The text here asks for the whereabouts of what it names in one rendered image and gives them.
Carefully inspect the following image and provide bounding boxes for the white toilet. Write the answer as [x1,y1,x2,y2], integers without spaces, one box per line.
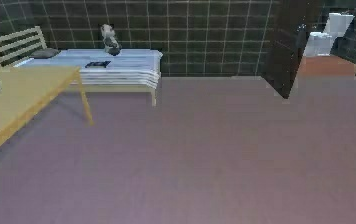
[302,12,356,58]

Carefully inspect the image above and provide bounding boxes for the yellow wooden table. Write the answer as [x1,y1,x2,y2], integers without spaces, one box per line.
[0,65,95,159]

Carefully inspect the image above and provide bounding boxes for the black flat book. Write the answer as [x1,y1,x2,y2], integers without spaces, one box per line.
[84,60,112,69]

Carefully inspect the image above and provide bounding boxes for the grey and white plush toy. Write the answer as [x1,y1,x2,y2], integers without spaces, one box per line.
[100,23,122,57]

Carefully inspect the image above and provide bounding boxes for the dark brown room door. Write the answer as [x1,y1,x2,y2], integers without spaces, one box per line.
[263,0,320,100]

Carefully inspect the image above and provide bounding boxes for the grey pillow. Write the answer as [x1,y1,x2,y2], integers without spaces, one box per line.
[30,47,61,60]

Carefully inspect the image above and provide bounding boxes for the pale blue bed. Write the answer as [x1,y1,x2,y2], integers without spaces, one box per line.
[0,25,164,108]

